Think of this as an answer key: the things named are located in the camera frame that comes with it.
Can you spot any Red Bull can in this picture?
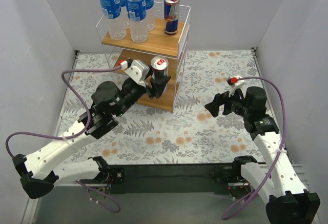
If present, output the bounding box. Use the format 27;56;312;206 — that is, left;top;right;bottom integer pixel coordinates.
151;56;169;79
164;0;180;34

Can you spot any small Pocari Sweat bottle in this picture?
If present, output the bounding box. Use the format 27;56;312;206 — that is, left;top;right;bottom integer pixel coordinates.
126;0;148;43

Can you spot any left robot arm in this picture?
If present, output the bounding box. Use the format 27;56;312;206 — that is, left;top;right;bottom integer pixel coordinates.
12;76;171;199

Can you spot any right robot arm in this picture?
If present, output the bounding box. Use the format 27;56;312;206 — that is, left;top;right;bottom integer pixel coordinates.
205;87;320;223

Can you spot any floral tablecloth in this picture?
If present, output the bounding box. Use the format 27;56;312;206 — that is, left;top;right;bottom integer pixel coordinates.
67;50;263;164

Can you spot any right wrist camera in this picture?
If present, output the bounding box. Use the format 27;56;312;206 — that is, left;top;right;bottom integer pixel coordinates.
227;75;245;97

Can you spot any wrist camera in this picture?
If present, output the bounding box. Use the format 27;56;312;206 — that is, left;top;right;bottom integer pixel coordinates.
119;60;150;88
227;75;245;97

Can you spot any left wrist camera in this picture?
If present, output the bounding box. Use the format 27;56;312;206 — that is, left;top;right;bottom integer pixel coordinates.
119;60;150;88

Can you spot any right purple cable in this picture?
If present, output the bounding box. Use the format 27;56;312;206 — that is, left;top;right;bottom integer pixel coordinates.
221;76;286;221

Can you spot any purple cable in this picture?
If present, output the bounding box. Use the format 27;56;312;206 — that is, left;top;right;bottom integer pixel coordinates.
5;66;128;214
221;76;286;221

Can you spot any white wire wooden shelf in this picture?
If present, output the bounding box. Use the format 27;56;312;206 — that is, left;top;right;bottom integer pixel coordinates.
96;2;191;112

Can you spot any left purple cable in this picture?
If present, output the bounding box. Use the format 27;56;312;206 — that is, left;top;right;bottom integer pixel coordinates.
5;66;128;214

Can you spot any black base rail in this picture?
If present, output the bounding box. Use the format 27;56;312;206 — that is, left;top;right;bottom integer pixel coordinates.
79;164;264;195

